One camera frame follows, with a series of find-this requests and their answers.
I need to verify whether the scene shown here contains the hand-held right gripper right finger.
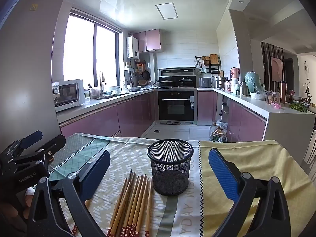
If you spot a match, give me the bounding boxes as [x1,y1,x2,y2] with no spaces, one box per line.
[208,148,292,237]

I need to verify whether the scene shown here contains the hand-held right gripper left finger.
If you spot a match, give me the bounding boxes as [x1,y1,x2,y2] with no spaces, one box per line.
[27,150,111,237]

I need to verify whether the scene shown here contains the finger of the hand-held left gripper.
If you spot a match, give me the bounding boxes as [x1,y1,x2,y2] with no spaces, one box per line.
[10,134,67,172]
[0,130,43,161]

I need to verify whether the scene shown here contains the bunch of wooden chopsticks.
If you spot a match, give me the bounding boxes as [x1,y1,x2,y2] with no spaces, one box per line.
[71,169,153,237]

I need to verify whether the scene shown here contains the black mesh utensil holder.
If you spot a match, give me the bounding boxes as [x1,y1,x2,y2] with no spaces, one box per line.
[147,139,194,196]

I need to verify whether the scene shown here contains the person's left hand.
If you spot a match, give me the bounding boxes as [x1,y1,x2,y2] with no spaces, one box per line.
[0,188,37,228]

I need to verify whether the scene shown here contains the patchwork printed tablecloth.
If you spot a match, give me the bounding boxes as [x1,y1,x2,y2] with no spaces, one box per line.
[48,133,314,237]

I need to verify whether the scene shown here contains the clear plastic grocery bag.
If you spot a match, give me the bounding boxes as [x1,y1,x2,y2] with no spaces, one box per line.
[209,120,228,143]

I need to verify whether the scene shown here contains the white microwave oven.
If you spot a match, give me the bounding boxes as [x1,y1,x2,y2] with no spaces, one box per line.
[52,79,86,112]

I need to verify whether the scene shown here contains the pink kitchen counter cabinets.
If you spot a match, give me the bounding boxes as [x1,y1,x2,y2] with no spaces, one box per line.
[55,87,157,139]
[197,86,316,165]

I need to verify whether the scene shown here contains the grey refrigerator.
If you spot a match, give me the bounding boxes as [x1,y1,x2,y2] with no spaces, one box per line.
[0,0,68,153]

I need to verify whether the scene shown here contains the steel kitchen faucet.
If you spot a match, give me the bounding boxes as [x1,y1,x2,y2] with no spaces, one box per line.
[99,71,105,98]

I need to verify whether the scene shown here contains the steel stove with oven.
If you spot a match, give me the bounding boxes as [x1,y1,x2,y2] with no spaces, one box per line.
[155,67,198,125]

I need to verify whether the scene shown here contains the metal chair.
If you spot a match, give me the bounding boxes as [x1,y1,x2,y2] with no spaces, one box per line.
[302,123,316,176]

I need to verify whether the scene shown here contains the clear plastic container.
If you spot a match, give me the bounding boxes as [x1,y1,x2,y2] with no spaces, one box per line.
[265,91,281,104]

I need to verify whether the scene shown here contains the steel steamer pot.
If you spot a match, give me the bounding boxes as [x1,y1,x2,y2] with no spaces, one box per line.
[216,76,228,89]

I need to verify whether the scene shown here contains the kitchen window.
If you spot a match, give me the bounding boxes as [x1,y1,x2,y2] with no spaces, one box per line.
[63,8,122,86]

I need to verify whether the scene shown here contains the pale green plastic bag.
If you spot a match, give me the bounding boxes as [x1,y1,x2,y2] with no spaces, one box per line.
[244,71,265,95]

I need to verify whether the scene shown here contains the pink thermos kettle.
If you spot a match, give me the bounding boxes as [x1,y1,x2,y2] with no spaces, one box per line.
[229,67,240,84]

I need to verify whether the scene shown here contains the green leafy vegetables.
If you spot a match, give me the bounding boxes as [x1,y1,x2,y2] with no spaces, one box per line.
[289,103,308,113]

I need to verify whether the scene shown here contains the brown tumbler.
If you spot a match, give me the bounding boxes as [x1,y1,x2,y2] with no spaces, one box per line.
[279,81,288,103]

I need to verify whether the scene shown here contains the dark door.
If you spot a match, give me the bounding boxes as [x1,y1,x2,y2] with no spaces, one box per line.
[284,58,295,97]

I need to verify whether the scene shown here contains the ceiling light panel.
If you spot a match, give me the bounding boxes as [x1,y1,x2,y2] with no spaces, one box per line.
[155,2,178,20]

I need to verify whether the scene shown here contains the black wall rack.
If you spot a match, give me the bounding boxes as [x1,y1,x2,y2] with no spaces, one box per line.
[195,54,221,74]

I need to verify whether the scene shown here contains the framed wall picture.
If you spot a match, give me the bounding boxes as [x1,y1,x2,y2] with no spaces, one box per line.
[270,57,284,82]

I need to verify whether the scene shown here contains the striped wall panel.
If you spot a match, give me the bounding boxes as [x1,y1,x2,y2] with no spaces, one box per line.
[261,42,284,93]

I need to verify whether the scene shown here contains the white wall water heater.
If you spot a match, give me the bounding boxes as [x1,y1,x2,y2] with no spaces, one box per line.
[127,36,139,60]

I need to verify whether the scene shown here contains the pink wall cabinet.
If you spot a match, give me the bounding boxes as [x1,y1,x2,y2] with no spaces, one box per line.
[133,29,162,53]

